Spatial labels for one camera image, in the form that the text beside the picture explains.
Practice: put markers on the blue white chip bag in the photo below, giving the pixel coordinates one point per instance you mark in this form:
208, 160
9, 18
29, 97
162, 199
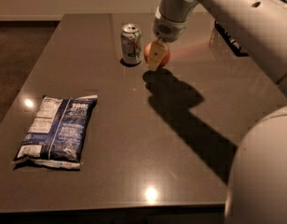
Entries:
57, 134

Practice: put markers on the green white 7up can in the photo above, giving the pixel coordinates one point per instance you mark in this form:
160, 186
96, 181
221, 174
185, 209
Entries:
131, 44

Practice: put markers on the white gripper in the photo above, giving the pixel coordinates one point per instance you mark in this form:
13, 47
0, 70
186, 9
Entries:
169, 30

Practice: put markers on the black wire basket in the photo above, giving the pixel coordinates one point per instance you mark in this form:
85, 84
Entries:
231, 41

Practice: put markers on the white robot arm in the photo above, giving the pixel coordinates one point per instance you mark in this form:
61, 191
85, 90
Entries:
257, 186

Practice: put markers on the red apple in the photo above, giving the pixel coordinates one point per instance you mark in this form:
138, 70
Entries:
165, 56

